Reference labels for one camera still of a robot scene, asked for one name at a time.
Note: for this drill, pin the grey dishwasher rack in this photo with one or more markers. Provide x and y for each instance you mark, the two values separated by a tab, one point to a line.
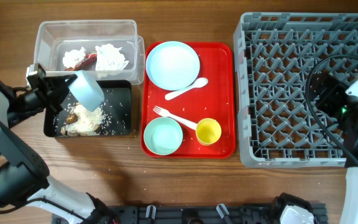
273	53

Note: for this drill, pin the mint green bowl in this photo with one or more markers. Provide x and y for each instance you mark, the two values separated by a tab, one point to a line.
163	136

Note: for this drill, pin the yellow plastic cup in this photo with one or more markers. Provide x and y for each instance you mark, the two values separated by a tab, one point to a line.
208	131

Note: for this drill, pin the small white napkin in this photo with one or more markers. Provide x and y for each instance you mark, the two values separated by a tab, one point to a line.
73	57

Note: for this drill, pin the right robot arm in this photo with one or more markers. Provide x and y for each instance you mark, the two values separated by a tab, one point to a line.
348	123

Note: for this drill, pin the red serving tray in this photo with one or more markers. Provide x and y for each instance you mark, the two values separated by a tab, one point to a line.
215	100

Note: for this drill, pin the white plastic spoon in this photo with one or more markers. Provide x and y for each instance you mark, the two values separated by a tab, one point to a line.
198	83

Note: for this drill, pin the black waste tray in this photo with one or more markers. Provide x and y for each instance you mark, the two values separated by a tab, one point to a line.
116	105

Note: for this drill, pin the light blue bowl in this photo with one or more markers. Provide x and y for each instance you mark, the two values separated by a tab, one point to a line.
87	91

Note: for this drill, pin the red snack wrapper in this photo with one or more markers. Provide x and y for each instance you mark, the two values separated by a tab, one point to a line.
85	63

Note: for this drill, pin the light blue plate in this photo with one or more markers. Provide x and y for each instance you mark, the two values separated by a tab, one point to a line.
172	65

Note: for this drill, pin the food leftovers with rice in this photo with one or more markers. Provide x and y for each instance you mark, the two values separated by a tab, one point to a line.
82	122

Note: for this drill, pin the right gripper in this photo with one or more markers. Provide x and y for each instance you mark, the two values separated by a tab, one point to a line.
325	84

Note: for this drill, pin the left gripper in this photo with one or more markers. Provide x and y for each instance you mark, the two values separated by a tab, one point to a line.
54	90

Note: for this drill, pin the white plastic fork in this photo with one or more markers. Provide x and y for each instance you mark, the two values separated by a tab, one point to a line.
165	113

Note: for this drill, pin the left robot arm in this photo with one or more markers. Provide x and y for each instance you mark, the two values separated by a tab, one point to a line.
25	179

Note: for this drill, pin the clear plastic bin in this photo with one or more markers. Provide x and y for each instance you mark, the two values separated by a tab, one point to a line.
56	38

